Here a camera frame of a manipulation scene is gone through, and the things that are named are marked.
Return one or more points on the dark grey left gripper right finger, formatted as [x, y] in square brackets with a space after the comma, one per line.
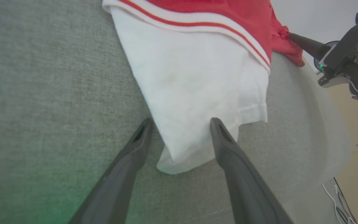
[247, 189]

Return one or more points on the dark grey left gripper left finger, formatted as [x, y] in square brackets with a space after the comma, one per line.
[117, 186]

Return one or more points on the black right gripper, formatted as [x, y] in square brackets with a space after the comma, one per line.
[350, 56]

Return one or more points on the red shirt with striped trim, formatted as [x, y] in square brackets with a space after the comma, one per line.
[191, 81]

